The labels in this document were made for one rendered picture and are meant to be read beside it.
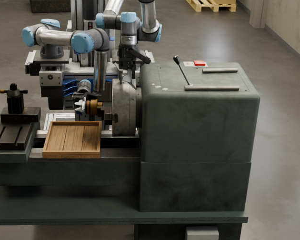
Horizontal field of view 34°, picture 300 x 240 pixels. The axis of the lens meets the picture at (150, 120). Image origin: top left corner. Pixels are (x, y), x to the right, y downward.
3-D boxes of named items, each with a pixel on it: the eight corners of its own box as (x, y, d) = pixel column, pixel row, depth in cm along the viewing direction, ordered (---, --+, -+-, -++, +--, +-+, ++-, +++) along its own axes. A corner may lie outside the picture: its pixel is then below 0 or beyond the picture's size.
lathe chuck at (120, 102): (127, 113, 290) (128, 67, 271) (128, 148, 265) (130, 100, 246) (112, 113, 290) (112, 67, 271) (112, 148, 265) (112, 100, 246)
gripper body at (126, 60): (118, 68, 244) (118, 44, 242) (136, 68, 245) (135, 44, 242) (119, 70, 237) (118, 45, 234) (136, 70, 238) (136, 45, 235)
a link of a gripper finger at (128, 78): (123, 87, 243) (122, 69, 241) (135, 87, 243) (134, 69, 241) (123, 88, 240) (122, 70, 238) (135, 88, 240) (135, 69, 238)
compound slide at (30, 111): (41, 114, 281) (40, 106, 279) (38, 122, 272) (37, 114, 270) (4, 114, 280) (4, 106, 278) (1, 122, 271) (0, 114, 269)
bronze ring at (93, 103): (102, 95, 270) (85, 95, 269) (102, 103, 261) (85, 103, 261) (103, 111, 274) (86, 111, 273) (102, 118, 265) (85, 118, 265)
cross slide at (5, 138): (36, 114, 292) (36, 107, 290) (25, 150, 254) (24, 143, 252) (5, 114, 291) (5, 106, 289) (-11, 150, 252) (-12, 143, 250)
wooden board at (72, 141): (101, 127, 293) (101, 121, 291) (99, 158, 261) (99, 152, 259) (50, 126, 291) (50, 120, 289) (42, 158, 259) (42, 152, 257)
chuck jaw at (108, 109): (117, 105, 264) (117, 113, 253) (117, 114, 266) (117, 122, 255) (97, 105, 263) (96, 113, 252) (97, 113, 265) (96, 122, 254)
